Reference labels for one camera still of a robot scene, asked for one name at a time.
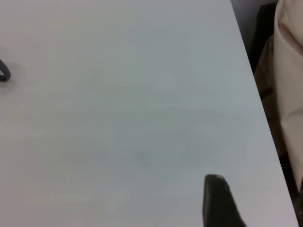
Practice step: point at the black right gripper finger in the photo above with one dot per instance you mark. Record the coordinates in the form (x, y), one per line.
(217, 205)

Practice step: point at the dark grey ceramic mug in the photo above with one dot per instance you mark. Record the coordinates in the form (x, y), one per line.
(7, 73)

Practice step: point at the beige fabric jacket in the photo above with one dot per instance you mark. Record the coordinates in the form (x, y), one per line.
(291, 82)

